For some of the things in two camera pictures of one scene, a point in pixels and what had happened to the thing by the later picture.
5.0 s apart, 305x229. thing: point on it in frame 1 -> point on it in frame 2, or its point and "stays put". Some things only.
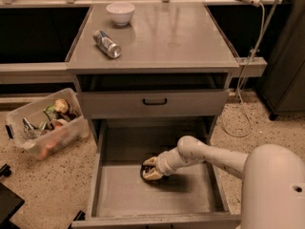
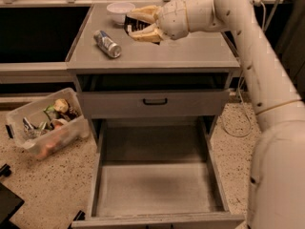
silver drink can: [106, 45] stays put
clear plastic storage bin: [48, 125] stays put
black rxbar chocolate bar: [163, 180] -> [132, 24]
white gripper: [162, 164] -> [172, 20]
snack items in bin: [54, 116] stays put
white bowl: [120, 12] stays put
